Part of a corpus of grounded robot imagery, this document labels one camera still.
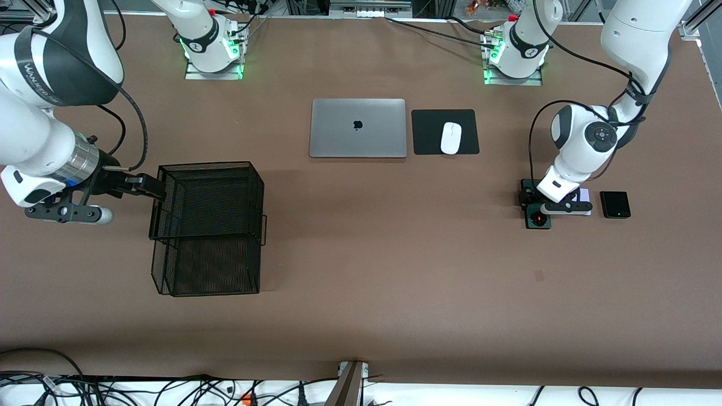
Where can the silver closed laptop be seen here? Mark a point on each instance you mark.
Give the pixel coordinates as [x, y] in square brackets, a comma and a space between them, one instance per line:
[338, 141]

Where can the dark green smartphone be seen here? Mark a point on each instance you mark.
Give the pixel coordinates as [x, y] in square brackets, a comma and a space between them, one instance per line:
[533, 223]

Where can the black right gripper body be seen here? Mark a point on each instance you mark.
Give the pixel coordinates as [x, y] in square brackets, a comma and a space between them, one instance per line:
[109, 182]

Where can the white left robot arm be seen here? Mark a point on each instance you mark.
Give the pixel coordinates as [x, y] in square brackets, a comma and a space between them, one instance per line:
[581, 146]

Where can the white power strip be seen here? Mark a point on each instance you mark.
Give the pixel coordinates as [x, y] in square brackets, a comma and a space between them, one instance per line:
[369, 11]

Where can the black mouse pad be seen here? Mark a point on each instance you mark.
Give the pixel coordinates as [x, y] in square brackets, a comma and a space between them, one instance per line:
[428, 135]

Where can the lilac phone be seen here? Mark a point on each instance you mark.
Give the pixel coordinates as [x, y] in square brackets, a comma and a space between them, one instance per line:
[585, 195]

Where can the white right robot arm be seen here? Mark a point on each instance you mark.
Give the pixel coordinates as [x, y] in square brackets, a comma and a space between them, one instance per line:
[34, 129]

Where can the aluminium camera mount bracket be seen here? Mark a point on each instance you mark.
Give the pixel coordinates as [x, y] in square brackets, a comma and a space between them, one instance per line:
[350, 383]

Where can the white computer mouse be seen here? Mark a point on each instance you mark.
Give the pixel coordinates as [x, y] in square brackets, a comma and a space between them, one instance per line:
[451, 138]

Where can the black phone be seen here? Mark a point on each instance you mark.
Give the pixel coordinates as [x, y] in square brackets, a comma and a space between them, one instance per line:
[615, 203]

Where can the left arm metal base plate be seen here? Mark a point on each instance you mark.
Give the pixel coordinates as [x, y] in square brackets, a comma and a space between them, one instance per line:
[507, 82]

